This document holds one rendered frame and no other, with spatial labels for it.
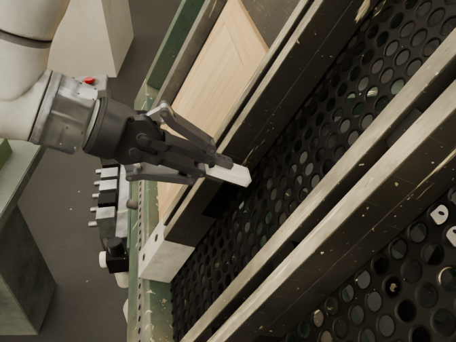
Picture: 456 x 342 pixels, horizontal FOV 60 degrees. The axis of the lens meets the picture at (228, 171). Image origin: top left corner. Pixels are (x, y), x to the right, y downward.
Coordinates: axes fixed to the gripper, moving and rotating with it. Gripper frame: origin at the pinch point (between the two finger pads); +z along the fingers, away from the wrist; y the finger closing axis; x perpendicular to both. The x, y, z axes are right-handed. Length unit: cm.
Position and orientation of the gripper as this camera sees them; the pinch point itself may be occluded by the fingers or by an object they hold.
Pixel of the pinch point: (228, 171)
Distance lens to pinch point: 58.4
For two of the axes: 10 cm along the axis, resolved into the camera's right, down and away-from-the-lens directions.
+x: -1.6, -6.5, 7.5
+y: 5.0, -7.0, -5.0
